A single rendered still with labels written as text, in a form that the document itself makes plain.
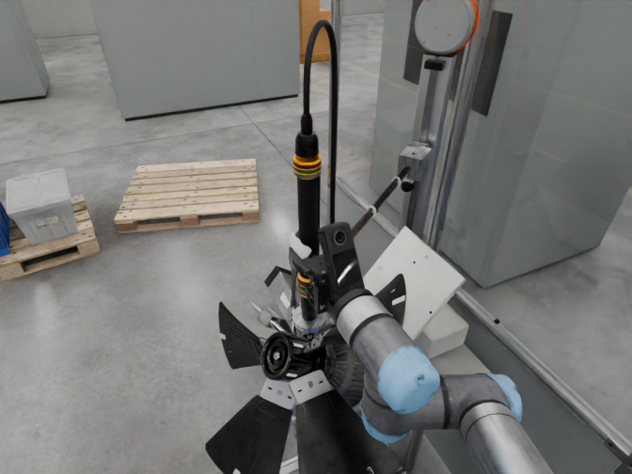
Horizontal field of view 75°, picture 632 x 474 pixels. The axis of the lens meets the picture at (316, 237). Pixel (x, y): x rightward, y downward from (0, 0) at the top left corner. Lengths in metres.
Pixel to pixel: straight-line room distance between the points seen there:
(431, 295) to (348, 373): 0.30
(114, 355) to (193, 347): 0.47
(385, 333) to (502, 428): 0.18
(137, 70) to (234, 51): 1.29
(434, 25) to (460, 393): 0.92
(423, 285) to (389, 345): 0.63
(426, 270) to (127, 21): 5.34
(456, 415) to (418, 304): 0.55
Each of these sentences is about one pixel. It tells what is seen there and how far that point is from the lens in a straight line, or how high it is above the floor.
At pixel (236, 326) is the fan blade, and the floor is 1.13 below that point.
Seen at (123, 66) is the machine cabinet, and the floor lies 0.71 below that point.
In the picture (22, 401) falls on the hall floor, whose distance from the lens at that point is 2.92.
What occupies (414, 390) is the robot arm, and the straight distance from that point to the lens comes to 0.53.
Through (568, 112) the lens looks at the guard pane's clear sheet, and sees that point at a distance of 1.18.
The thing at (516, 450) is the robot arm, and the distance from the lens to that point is 0.57.
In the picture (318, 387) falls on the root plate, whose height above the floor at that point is 1.19.
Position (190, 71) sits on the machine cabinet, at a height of 0.55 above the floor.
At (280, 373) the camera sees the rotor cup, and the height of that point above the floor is 1.22.
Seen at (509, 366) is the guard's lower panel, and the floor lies 0.91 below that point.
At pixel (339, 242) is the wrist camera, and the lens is 0.60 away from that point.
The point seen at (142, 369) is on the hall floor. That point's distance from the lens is 2.74.
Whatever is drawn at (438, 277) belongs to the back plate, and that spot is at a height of 1.33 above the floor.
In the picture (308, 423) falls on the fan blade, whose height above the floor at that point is 1.18.
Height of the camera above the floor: 2.07
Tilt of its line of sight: 37 degrees down
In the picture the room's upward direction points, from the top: straight up
